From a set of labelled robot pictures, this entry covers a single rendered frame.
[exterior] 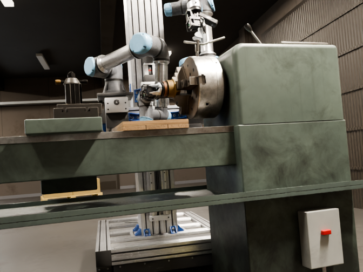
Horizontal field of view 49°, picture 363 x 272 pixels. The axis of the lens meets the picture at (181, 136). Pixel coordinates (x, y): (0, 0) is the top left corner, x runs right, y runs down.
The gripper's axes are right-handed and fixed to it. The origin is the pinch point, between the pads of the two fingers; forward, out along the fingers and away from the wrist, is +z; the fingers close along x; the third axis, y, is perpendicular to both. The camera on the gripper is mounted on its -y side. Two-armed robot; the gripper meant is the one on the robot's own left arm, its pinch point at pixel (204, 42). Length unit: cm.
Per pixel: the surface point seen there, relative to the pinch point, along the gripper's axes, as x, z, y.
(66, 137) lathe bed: 11, 53, 74
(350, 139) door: -195, 6, -248
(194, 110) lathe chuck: 2.4, 39.6, 12.8
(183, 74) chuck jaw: -0.5, 18.7, 14.4
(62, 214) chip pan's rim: 16, 85, 77
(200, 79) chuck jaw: 15.2, 28.9, 12.2
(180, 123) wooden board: 13, 50, 24
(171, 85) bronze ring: 4.6, 26.7, 23.2
